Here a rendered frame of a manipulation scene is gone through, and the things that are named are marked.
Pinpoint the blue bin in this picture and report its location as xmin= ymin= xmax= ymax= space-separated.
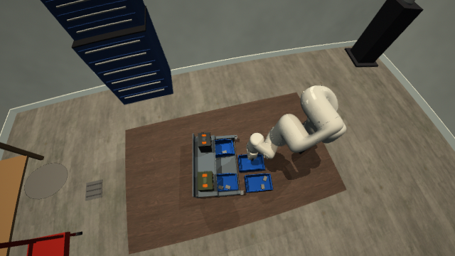
xmin=217 ymin=173 xmax=238 ymax=192
xmin=237 ymin=154 xmax=265 ymax=173
xmin=244 ymin=174 xmax=273 ymax=193
xmin=215 ymin=139 xmax=235 ymax=158

